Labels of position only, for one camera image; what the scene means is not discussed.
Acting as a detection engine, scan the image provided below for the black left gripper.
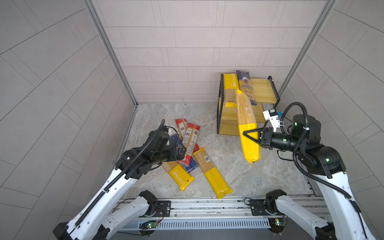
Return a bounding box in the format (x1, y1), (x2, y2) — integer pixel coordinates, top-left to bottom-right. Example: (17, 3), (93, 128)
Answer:
(150, 141), (189, 165)

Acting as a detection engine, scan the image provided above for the yellow kraft pasta pack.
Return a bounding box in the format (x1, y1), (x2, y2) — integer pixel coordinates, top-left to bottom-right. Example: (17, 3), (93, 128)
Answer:
(193, 148), (233, 199)
(236, 90), (261, 165)

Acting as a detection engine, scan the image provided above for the blue clear spaghetti pack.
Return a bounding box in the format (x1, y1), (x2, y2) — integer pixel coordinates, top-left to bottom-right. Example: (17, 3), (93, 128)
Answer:
(236, 70), (258, 106)

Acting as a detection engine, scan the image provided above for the yellow pasta pack wholewheat spaghetti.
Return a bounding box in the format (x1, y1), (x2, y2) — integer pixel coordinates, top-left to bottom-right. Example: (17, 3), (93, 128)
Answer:
(223, 74), (239, 109)

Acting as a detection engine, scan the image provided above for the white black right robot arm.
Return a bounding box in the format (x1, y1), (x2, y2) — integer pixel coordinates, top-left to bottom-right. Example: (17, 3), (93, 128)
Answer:
(239, 102), (375, 240)

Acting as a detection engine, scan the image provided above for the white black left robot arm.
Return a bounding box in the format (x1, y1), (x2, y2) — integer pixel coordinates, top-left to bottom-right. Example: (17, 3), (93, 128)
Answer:
(53, 120), (186, 240)

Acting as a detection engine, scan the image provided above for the dark blue pasta box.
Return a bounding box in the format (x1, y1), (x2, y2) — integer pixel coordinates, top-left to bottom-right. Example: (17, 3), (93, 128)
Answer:
(168, 133), (199, 174)

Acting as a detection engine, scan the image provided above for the yellow pastatime pasta pack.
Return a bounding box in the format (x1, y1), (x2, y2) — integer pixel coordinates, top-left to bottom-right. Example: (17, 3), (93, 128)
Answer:
(162, 161), (195, 192)

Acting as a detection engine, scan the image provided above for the red spaghetti pack top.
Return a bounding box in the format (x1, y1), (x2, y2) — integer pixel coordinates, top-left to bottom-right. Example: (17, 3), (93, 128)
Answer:
(178, 123), (201, 167)

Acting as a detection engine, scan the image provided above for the red spaghetti pack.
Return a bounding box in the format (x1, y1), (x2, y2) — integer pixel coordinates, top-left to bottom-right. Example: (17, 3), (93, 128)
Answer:
(178, 123), (201, 167)
(175, 119), (189, 141)

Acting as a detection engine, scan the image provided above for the red spaghetti pack rear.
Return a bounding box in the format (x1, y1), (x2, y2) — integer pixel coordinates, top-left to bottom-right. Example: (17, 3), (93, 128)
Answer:
(175, 119), (189, 141)

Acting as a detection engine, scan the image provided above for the left circuit board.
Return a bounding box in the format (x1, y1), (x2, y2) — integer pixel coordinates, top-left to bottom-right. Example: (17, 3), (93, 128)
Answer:
(140, 221), (159, 231)

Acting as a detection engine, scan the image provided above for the circuit board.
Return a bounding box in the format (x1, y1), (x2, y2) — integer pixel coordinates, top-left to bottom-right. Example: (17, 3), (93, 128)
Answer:
(269, 219), (286, 235)
(140, 221), (159, 231)

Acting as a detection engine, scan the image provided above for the right circuit board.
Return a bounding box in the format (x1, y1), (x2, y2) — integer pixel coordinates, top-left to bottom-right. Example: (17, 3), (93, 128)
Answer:
(269, 219), (286, 235)

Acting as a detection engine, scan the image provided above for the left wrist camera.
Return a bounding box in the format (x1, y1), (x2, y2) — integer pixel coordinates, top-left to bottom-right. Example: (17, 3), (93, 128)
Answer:
(164, 127), (178, 140)

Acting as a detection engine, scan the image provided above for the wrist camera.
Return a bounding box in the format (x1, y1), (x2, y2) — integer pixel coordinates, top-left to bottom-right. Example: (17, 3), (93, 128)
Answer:
(164, 127), (178, 140)
(263, 109), (284, 132)

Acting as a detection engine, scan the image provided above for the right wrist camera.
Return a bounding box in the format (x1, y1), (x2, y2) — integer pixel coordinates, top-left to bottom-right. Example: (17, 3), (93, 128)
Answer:
(263, 109), (284, 132)

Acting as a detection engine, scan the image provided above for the wooden shelf black metal frame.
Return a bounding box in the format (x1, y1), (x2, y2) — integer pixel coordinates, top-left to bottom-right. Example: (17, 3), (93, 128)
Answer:
(217, 74), (280, 136)

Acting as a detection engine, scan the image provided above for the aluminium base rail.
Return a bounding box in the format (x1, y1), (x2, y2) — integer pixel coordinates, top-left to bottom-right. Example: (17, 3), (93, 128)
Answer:
(83, 196), (331, 223)

